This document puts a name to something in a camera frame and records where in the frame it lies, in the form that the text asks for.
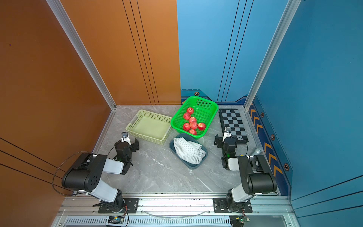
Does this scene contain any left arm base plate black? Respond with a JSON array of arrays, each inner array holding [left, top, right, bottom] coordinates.
[[98, 198, 139, 214]]

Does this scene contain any dark teal plastic tray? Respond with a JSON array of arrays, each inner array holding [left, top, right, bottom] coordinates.
[[169, 133, 208, 169]]

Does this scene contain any left aluminium corner post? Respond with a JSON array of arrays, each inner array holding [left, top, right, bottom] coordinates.
[[46, 0, 116, 111]]

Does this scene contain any black white checkerboard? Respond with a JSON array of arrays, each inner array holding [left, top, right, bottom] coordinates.
[[218, 108, 248, 144]]

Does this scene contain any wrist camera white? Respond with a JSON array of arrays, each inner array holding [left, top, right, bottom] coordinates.
[[121, 132, 131, 145], [222, 127, 232, 142]]

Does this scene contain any aluminium front rail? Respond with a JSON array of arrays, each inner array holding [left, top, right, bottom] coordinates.
[[56, 193, 295, 217]]

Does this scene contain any right green circuit board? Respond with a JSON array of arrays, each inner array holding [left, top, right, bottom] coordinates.
[[229, 216, 245, 227]]

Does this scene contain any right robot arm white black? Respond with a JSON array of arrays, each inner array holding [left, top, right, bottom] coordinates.
[[214, 135, 278, 213]]

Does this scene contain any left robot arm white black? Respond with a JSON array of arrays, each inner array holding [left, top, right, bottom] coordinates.
[[61, 137, 140, 213]]

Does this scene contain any cream perforated plastic basket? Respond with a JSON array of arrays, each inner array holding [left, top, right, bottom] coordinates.
[[126, 110, 172, 145]]

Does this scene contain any left green circuit board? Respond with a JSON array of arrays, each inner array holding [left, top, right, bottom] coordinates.
[[107, 216, 125, 227]]

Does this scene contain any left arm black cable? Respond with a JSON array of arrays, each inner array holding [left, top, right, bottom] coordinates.
[[51, 151, 94, 196]]

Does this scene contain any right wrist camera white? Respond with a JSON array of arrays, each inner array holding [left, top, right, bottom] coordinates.
[[222, 127, 232, 142]]

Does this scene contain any right aluminium corner post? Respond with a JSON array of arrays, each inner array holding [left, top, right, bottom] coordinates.
[[244, 0, 301, 111]]

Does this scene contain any aluminium corner post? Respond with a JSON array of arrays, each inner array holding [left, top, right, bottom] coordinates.
[[244, 0, 301, 111], [46, 0, 116, 111]]

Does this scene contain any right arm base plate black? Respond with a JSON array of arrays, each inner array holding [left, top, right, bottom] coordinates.
[[213, 198, 253, 213]]

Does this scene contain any green circuit board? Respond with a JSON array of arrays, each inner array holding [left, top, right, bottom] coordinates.
[[107, 216, 125, 227], [229, 216, 245, 227]]

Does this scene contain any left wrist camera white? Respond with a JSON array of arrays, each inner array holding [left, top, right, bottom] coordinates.
[[121, 132, 131, 145]]

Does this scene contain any green plastic mesh basket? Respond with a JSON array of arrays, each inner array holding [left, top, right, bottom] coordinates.
[[171, 96, 218, 140]]

